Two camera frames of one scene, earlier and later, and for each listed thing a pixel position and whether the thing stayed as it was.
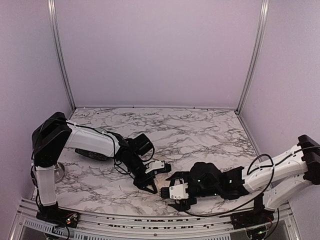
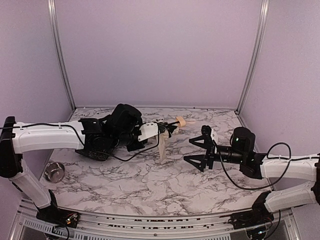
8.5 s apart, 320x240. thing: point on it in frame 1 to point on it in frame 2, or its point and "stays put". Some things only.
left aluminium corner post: x=66 y=79 stays put
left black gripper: x=141 y=179 to x=162 y=127
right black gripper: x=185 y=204 to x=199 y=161
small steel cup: x=59 y=172 stays put
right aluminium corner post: x=265 y=4 stays put
